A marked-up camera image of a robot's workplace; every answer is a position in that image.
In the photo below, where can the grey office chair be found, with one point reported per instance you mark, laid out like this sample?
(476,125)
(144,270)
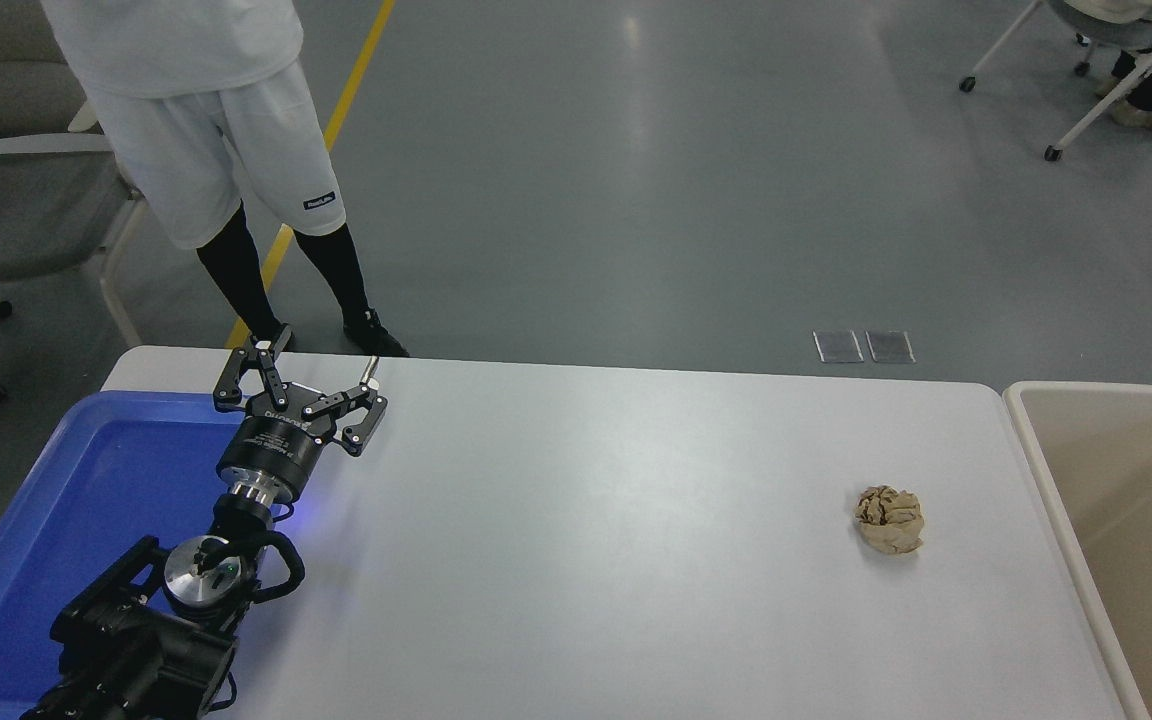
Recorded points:
(6,200)

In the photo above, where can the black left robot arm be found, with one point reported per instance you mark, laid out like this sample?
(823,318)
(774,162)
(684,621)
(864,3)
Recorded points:
(136,650)

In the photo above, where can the metal floor plate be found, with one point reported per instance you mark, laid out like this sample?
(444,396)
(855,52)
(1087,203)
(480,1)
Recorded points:
(889,346)
(838,346)

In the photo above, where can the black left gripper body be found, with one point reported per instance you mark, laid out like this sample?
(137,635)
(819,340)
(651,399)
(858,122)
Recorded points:
(271,450)

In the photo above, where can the blue plastic tray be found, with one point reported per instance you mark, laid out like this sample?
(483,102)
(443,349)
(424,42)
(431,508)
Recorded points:
(86,500)

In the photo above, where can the crumpled tan paper ball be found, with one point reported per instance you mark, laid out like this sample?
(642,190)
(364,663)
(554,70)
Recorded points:
(891,522)

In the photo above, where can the large pale bin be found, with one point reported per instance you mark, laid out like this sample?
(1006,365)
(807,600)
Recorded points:
(1136,520)

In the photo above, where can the white wheeled chair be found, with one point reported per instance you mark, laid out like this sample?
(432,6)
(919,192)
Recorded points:
(1101,100)

